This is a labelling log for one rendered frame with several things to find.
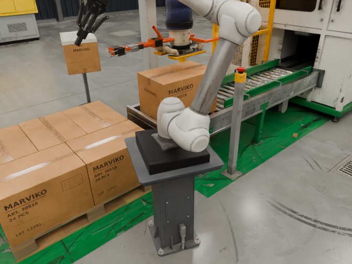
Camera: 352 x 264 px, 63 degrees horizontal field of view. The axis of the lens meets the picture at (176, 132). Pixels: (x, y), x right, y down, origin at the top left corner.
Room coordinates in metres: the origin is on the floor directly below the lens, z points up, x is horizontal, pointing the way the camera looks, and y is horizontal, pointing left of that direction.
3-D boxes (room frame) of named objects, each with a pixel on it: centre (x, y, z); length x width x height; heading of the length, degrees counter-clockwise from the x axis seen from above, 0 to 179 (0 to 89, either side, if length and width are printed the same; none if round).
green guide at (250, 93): (3.02, -1.11, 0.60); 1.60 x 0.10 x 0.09; 129
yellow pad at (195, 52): (2.41, -0.11, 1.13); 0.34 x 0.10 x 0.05; 130
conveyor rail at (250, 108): (2.75, -0.88, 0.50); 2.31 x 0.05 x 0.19; 129
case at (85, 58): (3.80, 1.22, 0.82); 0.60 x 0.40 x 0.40; 20
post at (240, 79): (2.24, -0.53, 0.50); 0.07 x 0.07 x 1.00; 39
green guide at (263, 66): (3.43, -0.78, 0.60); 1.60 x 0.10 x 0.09; 129
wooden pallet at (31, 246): (2.06, 0.95, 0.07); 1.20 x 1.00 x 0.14; 129
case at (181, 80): (2.49, -0.03, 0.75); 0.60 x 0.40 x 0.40; 127
